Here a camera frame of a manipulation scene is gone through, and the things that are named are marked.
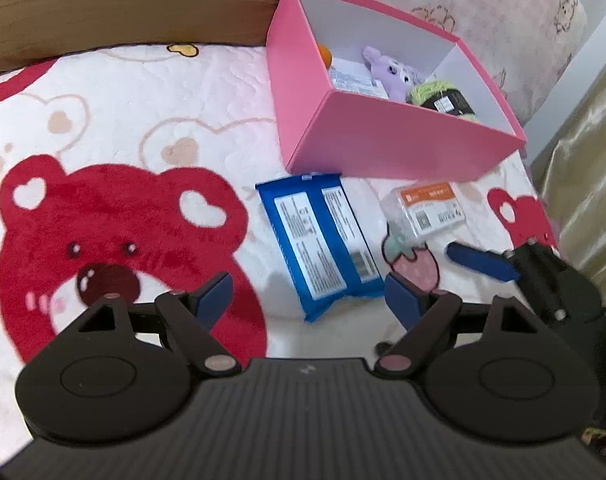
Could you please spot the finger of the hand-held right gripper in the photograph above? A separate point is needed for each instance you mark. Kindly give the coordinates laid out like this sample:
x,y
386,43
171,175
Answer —
x,y
483,261

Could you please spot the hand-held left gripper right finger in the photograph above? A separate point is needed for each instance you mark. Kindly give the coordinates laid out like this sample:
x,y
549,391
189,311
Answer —
x,y
403,300

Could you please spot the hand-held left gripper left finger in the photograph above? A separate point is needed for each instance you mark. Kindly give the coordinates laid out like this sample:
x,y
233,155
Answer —
x,y
215,300

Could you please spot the clear plastic box orange label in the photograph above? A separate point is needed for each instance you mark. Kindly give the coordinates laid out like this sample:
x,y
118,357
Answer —
x,y
423,207

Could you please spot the blue wipes packet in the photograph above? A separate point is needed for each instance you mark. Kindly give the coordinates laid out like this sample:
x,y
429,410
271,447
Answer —
x,y
313,240

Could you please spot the pink cardboard box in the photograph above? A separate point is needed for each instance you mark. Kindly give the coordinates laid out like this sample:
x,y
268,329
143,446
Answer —
x,y
383,140

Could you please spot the green yarn ball black label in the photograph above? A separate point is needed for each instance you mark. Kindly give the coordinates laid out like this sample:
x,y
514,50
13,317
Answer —
x,y
448,102

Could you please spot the white tissue packet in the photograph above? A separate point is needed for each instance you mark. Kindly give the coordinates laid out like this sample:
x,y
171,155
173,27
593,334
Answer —
x,y
353,82

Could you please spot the orange makeup sponge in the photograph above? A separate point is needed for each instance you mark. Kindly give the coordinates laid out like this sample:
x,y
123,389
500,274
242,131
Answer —
x,y
325,55

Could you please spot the golden satin fabric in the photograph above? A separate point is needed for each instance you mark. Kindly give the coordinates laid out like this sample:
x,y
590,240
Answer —
x,y
593,160

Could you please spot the red bear printed blanket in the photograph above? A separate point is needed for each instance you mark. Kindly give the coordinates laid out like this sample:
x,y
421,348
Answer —
x,y
133,125

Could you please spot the purple plush toy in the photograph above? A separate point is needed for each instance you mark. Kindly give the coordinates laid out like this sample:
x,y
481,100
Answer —
x,y
393,72

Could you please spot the pink patterned pillow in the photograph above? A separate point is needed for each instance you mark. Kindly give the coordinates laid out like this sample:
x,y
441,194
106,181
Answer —
x,y
508,5

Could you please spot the wooden headboard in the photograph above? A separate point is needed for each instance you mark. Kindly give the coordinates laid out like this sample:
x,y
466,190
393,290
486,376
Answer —
x,y
133,5

